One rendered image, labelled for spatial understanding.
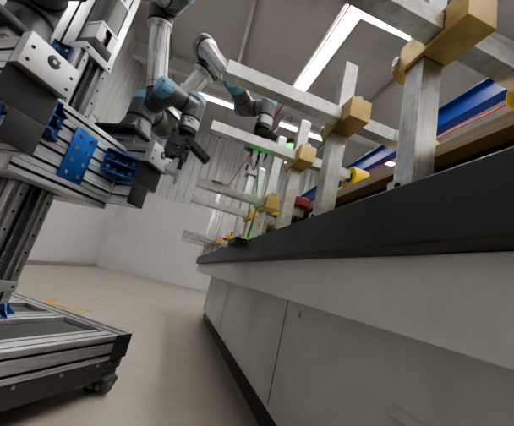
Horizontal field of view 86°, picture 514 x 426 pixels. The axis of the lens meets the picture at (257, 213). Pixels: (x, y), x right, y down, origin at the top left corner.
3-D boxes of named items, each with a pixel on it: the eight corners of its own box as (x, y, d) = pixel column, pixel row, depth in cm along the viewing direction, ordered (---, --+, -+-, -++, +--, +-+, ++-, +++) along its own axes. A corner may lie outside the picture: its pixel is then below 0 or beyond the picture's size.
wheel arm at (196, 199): (190, 202, 124) (193, 193, 125) (189, 204, 127) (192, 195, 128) (279, 228, 133) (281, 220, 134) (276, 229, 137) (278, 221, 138)
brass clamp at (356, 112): (347, 113, 58) (350, 93, 59) (316, 140, 71) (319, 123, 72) (372, 124, 60) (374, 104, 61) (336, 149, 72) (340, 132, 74)
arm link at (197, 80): (137, 119, 137) (205, 37, 142) (155, 136, 151) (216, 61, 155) (151, 129, 132) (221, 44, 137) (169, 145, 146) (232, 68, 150)
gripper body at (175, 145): (163, 159, 104) (173, 131, 107) (186, 166, 106) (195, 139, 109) (162, 150, 97) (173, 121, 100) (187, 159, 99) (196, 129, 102)
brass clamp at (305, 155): (297, 157, 82) (300, 142, 83) (281, 172, 95) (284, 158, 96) (315, 164, 83) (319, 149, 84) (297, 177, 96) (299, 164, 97)
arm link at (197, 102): (183, 92, 108) (200, 106, 114) (174, 117, 106) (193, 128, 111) (194, 85, 103) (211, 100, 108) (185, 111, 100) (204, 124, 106)
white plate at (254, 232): (258, 237, 99) (265, 210, 102) (242, 243, 124) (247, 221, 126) (259, 237, 99) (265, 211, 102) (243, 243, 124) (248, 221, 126)
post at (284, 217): (271, 257, 82) (303, 117, 93) (268, 257, 85) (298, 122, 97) (282, 259, 82) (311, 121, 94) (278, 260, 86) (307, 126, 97)
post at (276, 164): (254, 243, 107) (280, 134, 119) (251, 243, 110) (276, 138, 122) (262, 245, 108) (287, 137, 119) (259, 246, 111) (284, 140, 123)
